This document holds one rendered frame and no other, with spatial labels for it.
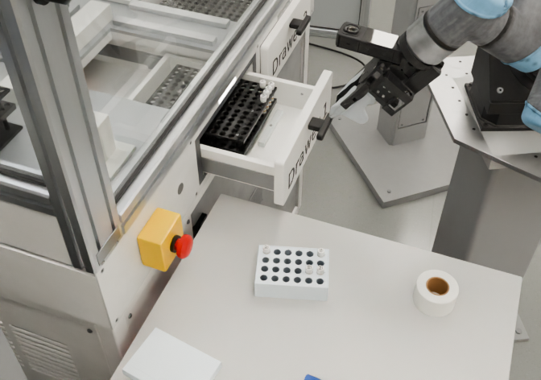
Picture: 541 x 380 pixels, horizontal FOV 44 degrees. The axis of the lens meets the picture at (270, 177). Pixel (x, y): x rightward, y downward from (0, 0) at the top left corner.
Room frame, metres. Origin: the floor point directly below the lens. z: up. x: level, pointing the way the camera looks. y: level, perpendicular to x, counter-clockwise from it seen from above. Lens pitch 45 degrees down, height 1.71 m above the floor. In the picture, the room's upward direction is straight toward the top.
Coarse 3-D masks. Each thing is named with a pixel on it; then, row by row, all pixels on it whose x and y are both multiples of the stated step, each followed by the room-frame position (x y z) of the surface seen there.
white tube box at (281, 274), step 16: (272, 256) 0.72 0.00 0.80; (288, 256) 0.72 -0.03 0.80; (304, 256) 0.72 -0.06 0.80; (256, 272) 0.69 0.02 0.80; (272, 272) 0.69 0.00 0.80; (288, 272) 0.70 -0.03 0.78; (304, 272) 0.69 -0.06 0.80; (256, 288) 0.66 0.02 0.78; (272, 288) 0.66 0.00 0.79; (288, 288) 0.66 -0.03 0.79; (304, 288) 0.66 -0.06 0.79; (320, 288) 0.65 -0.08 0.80
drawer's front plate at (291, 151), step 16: (320, 80) 1.05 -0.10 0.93; (320, 96) 1.01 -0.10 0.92; (304, 112) 0.96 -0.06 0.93; (320, 112) 1.02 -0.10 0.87; (304, 128) 0.92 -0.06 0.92; (288, 144) 0.87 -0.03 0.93; (304, 144) 0.93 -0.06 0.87; (288, 160) 0.84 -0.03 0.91; (304, 160) 0.93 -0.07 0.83; (288, 176) 0.84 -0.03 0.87; (288, 192) 0.85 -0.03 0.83
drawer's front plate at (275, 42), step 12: (300, 0) 1.36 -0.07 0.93; (288, 12) 1.30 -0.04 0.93; (300, 12) 1.36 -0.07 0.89; (276, 24) 1.25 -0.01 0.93; (288, 24) 1.28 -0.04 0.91; (276, 36) 1.21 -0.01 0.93; (288, 36) 1.29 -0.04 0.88; (300, 36) 1.37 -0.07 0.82; (264, 48) 1.17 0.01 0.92; (276, 48) 1.21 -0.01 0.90; (264, 60) 1.17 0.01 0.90; (276, 60) 1.21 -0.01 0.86; (264, 72) 1.17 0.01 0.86; (276, 72) 1.21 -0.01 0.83
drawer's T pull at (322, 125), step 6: (312, 120) 0.95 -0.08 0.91; (318, 120) 0.95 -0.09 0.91; (324, 120) 0.95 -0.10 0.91; (330, 120) 0.95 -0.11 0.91; (312, 126) 0.94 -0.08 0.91; (318, 126) 0.93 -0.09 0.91; (324, 126) 0.93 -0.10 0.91; (318, 132) 0.92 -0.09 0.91; (324, 132) 0.92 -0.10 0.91; (318, 138) 0.91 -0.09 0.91
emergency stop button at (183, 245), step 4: (184, 236) 0.68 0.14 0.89; (188, 236) 0.69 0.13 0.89; (180, 240) 0.68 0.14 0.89; (184, 240) 0.68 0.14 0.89; (188, 240) 0.68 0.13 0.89; (192, 240) 0.69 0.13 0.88; (176, 244) 0.68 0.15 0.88; (180, 244) 0.67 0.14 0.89; (184, 244) 0.67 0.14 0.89; (188, 244) 0.68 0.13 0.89; (192, 244) 0.69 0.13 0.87; (176, 248) 0.67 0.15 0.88; (180, 248) 0.66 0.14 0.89; (184, 248) 0.67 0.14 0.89; (188, 248) 0.67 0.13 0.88; (176, 252) 0.66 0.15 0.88; (180, 252) 0.66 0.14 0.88; (184, 252) 0.66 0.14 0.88; (188, 252) 0.67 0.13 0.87; (180, 256) 0.66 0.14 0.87; (184, 256) 0.66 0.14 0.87
